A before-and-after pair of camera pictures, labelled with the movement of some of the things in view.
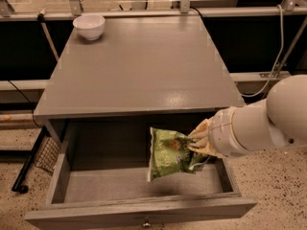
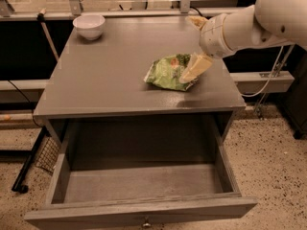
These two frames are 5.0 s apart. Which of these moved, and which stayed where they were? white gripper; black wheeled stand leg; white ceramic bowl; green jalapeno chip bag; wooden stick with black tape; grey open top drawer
Moved: white gripper; green jalapeno chip bag
Stayed: white ceramic bowl; wooden stick with black tape; grey open top drawer; black wheeled stand leg
